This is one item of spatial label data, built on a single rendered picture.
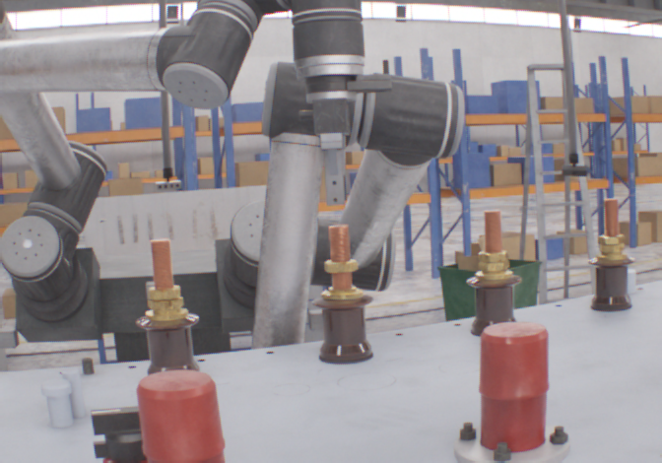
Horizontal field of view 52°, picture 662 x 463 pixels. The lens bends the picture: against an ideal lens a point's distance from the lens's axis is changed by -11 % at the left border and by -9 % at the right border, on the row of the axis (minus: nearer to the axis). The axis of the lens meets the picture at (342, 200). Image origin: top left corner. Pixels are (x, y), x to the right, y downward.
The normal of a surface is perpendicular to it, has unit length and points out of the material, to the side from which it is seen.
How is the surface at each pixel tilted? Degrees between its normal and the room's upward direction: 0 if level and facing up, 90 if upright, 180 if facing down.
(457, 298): 94
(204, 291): 90
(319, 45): 90
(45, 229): 57
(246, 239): 63
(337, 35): 90
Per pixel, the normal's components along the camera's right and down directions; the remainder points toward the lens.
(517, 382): -0.09, 0.05
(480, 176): 0.30, 0.04
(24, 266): 0.14, -0.36
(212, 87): -0.12, 0.83
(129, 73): -0.30, 0.58
